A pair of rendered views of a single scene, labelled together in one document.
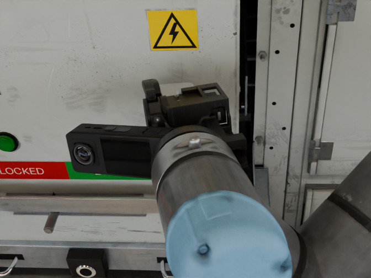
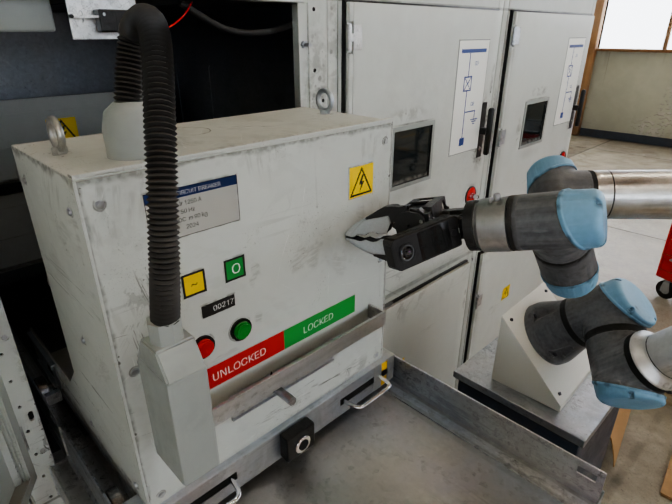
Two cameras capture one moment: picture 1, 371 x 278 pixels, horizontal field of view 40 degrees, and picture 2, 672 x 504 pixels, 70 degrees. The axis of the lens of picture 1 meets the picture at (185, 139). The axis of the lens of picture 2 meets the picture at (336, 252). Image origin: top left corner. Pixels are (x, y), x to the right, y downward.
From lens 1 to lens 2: 62 cm
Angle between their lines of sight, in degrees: 46
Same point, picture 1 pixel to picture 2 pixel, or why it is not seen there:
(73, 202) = (308, 360)
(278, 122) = not seen: hidden behind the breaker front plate
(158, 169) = (491, 217)
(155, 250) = (340, 391)
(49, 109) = (279, 277)
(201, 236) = (592, 197)
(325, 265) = not seen: hidden behind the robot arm
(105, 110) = (317, 262)
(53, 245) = (265, 439)
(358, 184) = not seen: hidden behind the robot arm
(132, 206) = (345, 341)
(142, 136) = (442, 220)
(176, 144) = (487, 202)
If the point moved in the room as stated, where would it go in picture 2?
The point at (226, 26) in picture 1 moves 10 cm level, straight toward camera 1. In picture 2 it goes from (385, 171) to (436, 183)
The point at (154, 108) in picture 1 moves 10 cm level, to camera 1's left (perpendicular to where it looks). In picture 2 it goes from (422, 210) to (384, 231)
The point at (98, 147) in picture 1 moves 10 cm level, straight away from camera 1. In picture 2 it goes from (416, 242) to (347, 230)
